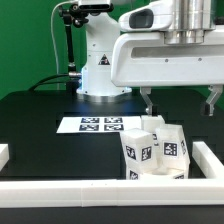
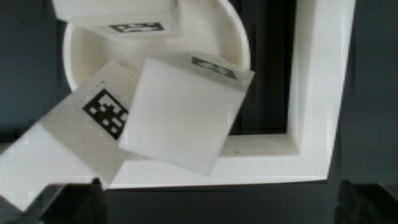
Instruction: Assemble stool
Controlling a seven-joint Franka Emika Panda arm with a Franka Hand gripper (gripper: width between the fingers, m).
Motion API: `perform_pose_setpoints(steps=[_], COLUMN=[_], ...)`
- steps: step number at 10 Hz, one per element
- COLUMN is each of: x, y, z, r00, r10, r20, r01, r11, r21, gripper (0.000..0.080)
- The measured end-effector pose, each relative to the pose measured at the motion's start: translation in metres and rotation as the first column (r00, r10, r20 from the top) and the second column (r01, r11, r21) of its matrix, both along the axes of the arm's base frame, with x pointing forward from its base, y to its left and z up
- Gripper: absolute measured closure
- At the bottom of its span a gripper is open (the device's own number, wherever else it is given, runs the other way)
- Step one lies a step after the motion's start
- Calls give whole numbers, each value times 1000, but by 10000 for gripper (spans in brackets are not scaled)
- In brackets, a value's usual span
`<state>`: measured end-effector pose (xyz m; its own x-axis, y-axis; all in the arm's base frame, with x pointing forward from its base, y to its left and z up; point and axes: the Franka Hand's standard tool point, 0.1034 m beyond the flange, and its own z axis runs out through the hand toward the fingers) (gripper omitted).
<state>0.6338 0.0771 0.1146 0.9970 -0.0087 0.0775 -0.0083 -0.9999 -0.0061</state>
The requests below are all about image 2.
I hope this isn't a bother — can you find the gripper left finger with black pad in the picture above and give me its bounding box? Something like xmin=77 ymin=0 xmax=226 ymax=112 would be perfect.
xmin=0 ymin=178 xmax=109 ymax=224

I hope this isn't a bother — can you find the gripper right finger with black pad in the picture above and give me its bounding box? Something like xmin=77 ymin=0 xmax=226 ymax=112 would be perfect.
xmin=335 ymin=180 xmax=398 ymax=224

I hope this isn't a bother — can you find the white stool leg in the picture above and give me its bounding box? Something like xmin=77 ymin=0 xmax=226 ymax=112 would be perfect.
xmin=52 ymin=0 xmax=180 ymax=39
xmin=120 ymin=51 xmax=255 ymax=175
xmin=0 ymin=62 xmax=139 ymax=209

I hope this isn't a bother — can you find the white front fence bar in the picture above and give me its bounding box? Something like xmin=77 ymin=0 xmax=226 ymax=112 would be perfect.
xmin=105 ymin=133 xmax=335 ymax=191

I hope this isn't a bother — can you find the white fence bar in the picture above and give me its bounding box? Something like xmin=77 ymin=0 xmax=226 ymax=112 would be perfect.
xmin=105 ymin=133 xmax=335 ymax=191
xmin=223 ymin=0 xmax=358 ymax=157

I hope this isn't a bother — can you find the white right fence bar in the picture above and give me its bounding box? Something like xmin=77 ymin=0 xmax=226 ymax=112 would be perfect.
xmin=223 ymin=0 xmax=358 ymax=157

